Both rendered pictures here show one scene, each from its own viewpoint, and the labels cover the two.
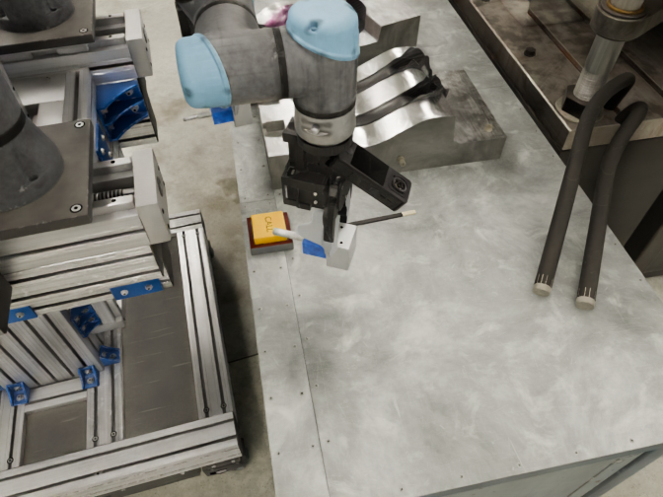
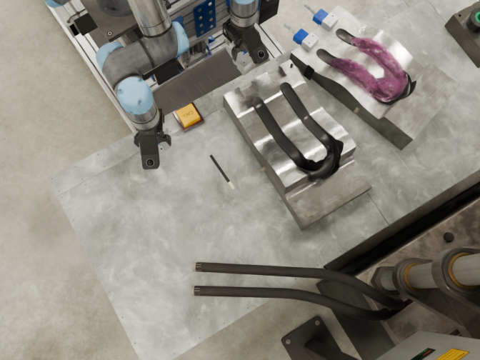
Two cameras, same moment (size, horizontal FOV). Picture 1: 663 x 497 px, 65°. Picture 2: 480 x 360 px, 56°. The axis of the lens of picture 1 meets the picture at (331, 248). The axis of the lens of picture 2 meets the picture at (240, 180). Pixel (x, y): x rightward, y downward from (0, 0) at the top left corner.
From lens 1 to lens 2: 103 cm
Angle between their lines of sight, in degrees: 35
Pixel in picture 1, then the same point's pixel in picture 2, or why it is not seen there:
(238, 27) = (125, 61)
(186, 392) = not seen: hidden behind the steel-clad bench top
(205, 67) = (100, 60)
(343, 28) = (123, 103)
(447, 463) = (89, 236)
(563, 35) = not seen: outside the picture
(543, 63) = (438, 248)
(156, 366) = (180, 96)
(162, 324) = (205, 86)
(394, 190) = (144, 161)
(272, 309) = not seen: hidden behind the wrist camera
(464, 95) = (340, 192)
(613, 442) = (119, 308)
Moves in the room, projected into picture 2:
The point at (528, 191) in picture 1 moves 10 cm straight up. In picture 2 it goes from (276, 252) to (278, 248)
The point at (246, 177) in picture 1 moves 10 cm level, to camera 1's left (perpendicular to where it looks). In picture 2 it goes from (228, 88) to (219, 63)
